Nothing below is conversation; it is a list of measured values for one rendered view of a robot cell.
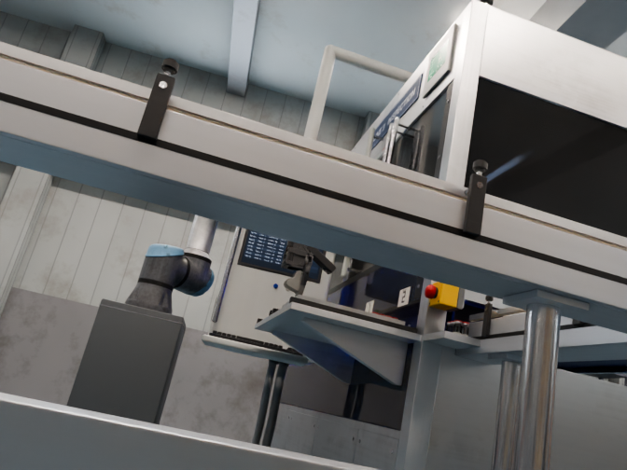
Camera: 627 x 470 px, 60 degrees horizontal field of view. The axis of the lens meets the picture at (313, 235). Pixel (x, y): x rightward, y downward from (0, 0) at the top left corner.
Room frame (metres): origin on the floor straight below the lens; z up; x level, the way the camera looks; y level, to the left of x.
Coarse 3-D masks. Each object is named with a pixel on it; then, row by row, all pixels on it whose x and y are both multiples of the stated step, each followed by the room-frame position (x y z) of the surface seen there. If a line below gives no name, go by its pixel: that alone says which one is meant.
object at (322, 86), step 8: (328, 48) 2.59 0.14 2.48; (328, 56) 2.59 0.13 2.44; (328, 64) 2.59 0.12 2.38; (320, 72) 2.60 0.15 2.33; (328, 72) 2.60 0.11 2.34; (320, 80) 2.59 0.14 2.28; (328, 80) 2.60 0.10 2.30; (320, 88) 2.59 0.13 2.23; (320, 96) 2.59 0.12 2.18; (312, 104) 2.61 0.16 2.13; (320, 104) 2.59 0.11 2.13; (312, 112) 2.60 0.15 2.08; (320, 112) 2.60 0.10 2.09; (312, 120) 2.59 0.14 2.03; (320, 120) 2.61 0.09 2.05; (312, 128) 2.59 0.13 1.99; (304, 136) 2.61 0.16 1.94; (312, 136) 2.59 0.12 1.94
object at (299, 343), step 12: (276, 336) 2.13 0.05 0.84; (288, 336) 2.13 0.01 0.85; (300, 348) 2.14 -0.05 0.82; (312, 348) 2.15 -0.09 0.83; (324, 348) 2.16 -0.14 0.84; (336, 348) 2.17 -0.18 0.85; (312, 360) 2.16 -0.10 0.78; (324, 360) 2.16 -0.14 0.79; (336, 360) 2.17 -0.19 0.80; (348, 360) 2.18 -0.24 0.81; (336, 372) 2.17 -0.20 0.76; (348, 372) 2.18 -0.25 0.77
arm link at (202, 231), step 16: (192, 224) 1.90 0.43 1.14; (208, 224) 1.87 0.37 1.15; (192, 240) 1.87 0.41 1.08; (208, 240) 1.88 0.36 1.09; (192, 256) 1.85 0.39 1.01; (208, 256) 1.89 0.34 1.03; (192, 272) 1.84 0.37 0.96; (208, 272) 1.90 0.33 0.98; (176, 288) 1.86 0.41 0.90; (192, 288) 1.88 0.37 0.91; (208, 288) 1.92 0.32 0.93
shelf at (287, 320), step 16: (288, 304) 1.57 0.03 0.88; (272, 320) 1.85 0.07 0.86; (288, 320) 1.77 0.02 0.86; (320, 320) 1.63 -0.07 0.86; (336, 320) 1.57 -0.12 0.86; (352, 320) 1.57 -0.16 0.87; (304, 336) 2.10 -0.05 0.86; (320, 336) 1.99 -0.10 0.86; (384, 336) 1.66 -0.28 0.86; (400, 336) 1.60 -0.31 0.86; (416, 336) 1.61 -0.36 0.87
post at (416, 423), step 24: (480, 24) 1.60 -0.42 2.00; (480, 48) 1.61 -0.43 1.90; (456, 72) 1.64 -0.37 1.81; (456, 96) 1.61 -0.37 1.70; (456, 120) 1.60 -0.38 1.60; (456, 144) 1.60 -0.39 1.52; (456, 168) 1.60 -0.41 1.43; (432, 312) 1.60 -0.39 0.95; (432, 360) 1.60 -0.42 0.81; (408, 384) 1.65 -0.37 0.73; (432, 384) 1.61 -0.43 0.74; (408, 408) 1.62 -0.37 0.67; (432, 408) 1.61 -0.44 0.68; (408, 432) 1.60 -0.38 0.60; (408, 456) 1.60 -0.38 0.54
